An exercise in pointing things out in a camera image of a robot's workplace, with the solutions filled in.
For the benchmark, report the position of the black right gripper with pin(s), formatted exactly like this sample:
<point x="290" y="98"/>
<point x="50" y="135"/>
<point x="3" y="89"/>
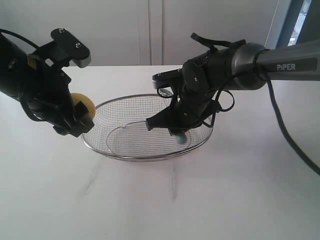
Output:
<point x="202" y="77"/>

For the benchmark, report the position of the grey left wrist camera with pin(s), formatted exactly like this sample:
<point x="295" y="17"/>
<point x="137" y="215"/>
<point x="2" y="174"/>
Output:
<point x="63" y="49"/>

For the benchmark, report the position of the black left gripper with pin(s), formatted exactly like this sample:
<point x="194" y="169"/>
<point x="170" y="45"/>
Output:
<point x="45" y="97"/>

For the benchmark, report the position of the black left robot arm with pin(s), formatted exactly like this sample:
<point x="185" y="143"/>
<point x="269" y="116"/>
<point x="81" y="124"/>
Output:
<point x="14" y="47"/>

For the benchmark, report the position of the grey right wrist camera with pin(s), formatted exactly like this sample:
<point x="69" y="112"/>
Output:
<point x="167" y="83"/>

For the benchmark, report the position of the teal vegetable peeler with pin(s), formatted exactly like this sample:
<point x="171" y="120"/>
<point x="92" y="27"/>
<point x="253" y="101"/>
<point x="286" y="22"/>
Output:
<point x="181" y="138"/>

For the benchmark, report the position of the yellow lemon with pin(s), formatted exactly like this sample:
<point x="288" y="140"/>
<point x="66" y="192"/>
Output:
<point x="79" y="97"/>

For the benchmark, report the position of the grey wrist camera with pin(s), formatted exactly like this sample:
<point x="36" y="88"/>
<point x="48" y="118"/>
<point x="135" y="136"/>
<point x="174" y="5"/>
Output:
<point x="167" y="83"/>
<point x="63" y="49"/>

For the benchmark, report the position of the oval wire mesh basket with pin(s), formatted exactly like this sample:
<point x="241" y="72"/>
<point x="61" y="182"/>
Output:
<point x="120" y="131"/>

